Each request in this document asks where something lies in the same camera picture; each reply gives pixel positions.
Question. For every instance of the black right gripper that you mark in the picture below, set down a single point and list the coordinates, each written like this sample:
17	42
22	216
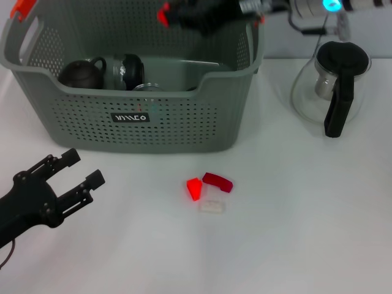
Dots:
211	15

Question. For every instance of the orange-red slope brick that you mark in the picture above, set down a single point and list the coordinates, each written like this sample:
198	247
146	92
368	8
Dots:
194	188

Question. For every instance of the dark clay teapot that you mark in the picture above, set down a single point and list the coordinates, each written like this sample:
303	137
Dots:
81	76

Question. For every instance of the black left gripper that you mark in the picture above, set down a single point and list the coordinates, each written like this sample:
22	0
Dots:
27	208

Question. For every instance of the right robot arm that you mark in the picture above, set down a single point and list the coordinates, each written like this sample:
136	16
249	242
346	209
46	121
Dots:
321	6

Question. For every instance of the orange-red cube brick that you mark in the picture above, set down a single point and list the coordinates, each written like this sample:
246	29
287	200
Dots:
163	15

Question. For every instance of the clear translucent toy brick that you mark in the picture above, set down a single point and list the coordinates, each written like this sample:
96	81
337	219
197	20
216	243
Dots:
211	206

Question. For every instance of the grey perforated storage bin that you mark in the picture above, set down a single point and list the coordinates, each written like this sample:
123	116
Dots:
153	131

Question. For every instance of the dark red curved brick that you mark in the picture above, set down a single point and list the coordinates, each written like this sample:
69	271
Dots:
217	182

